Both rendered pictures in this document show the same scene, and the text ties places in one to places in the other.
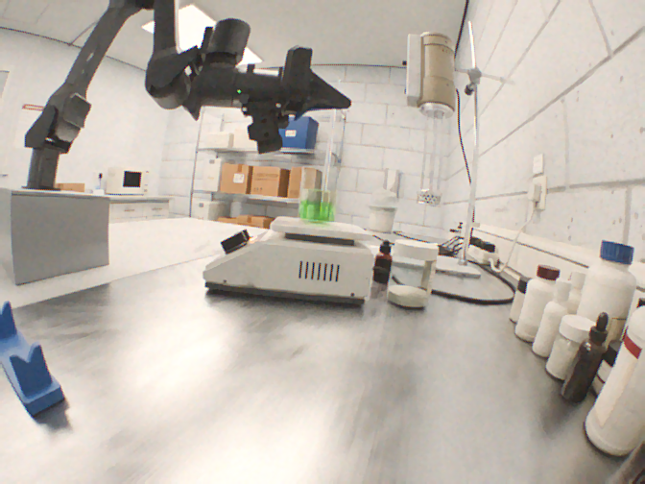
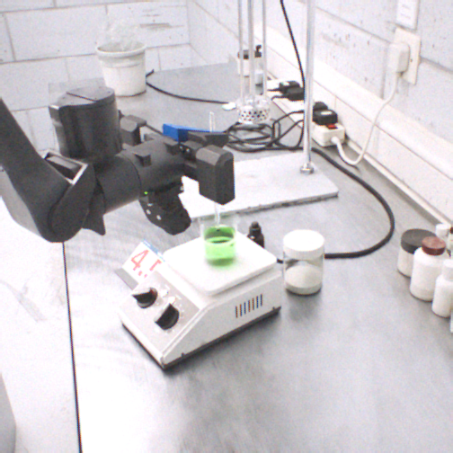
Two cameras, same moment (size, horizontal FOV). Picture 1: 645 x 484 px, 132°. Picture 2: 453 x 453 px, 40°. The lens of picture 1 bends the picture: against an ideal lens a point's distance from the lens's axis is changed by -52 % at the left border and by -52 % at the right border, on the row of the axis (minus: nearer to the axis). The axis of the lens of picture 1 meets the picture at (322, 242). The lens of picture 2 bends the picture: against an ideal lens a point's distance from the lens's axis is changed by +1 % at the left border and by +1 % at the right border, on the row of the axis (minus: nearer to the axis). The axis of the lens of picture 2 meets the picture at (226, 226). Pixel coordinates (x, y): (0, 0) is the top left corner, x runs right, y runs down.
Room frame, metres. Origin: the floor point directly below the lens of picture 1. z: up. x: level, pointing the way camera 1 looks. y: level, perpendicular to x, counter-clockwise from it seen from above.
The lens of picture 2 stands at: (-0.23, 0.34, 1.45)
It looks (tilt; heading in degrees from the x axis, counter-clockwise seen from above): 31 degrees down; 331
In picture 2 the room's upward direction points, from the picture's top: 3 degrees counter-clockwise
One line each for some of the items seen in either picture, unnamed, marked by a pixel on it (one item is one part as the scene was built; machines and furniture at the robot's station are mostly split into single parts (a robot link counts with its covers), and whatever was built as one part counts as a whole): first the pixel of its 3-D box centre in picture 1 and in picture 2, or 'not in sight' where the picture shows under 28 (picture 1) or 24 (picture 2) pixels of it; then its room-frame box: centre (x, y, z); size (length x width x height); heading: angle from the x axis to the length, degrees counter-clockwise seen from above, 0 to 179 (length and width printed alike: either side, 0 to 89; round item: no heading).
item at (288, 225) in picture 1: (319, 227); (219, 258); (0.39, 0.01, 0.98); 0.12 x 0.12 x 0.01; 5
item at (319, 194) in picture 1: (320, 196); (220, 239); (0.38, 0.01, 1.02); 0.06 x 0.05 x 0.08; 25
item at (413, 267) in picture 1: (412, 273); (303, 262); (0.37, -0.12, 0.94); 0.06 x 0.06 x 0.08
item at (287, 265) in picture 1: (296, 257); (206, 290); (0.39, 0.03, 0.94); 0.22 x 0.13 x 0.08; 95
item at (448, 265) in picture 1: (417, 258); (250, 183); (0.70, -0.24, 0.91); 0.30 x 0.20 x 0.01; 75
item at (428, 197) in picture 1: (433, 156); (252, 50); (0.69, -0.25, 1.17); 0.07 x 0.07 x 0.25
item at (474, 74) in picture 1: (471, 82); not in sight; (0.71, -0.36, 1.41); 0.25 x 0.11 x 0.05; 75
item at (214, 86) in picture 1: (211, 86); (99, 188); (0.35, 0.17, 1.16); 0.07 x 0.06 x 0.09; 104
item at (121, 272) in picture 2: not in sight; (143, 267); (0.52, 0.07, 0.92); 0.09 x 0.06 x 0.04; 4
